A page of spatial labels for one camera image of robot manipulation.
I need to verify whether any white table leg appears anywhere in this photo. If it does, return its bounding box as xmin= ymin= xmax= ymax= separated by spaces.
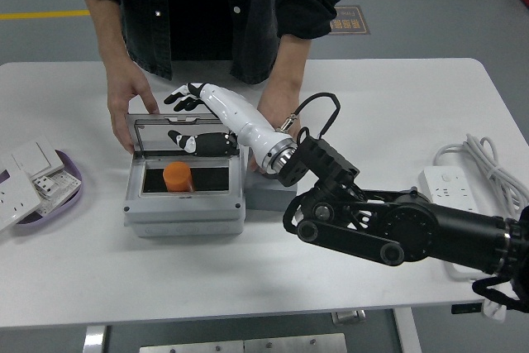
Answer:
xmin=392 ymin=307 xmax=422 ymax=353
xmin=82 ymin=325 xmax=107 ymax=353

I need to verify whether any white power cord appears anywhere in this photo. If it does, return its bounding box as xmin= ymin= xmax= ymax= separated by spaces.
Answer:
xmin=432 ymin=133 xmax=529 ymax=222

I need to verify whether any grey cube with round hole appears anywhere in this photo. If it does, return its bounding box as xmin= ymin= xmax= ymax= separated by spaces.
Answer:
xmin=244 ymin=145 xmax=298 ymax=210

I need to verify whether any metal table bracket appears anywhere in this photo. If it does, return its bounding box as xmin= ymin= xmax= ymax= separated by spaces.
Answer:
xmin=332 ymin=309 xmax=367 ymax=324

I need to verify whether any grey box with clear lid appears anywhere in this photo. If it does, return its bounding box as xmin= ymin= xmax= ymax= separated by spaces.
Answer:
xmin=122 ymin=112 xmax=247 ymax=238

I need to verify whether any person's right hand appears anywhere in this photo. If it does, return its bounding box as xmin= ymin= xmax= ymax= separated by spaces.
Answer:
xmin=106 ymin=73 xmax=161 ymax=155

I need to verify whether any metal base plate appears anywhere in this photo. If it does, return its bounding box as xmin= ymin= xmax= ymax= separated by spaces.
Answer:
xmin=139 ymin=332 xmax=348 ymax=353

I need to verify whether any white switch module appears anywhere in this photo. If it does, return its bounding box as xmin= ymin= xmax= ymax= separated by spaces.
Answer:
xmin=31 ymin=169 xmax=82 ymax=216

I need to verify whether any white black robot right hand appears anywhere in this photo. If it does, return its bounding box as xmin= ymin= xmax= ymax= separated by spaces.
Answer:
xmin=163 ymin=82 xmax=297 ymax=176

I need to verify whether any dark floor sign orange text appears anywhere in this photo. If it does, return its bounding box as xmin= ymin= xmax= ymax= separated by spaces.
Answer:
xmin=330 ymin=5 xmax=371 ymax=36

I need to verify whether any yellow floor tape line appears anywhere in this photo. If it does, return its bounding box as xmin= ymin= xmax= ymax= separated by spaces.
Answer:
xmin=0 ymin=9 xmax=90 ymax=21

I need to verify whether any white wall socket plate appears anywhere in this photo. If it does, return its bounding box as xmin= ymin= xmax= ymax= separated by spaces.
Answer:
xmin=0 ymin=169 xmax=42 ymax=232

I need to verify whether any purple plastic tray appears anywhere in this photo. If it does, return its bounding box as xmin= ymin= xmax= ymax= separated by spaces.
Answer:
xmin=14 ymin=149 xmax=84 ymax=230

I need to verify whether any person's left hand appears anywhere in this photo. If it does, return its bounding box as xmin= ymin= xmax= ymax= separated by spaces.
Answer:
xmin=246 ymin=88 xmax=301 ymax=175

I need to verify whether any person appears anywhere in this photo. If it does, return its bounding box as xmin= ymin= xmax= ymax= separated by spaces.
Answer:
xmin=54 ymin=0 xmax=355 ymax=85

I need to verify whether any white wall switch plate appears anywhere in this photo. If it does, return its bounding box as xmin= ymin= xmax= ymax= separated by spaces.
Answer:
xmin=0 ymin=141 xmax=67 ymax=179

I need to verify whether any orange cylinder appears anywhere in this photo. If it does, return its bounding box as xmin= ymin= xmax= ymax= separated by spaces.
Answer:
xmin=162 ymin=161 xmax=195 ymax=193

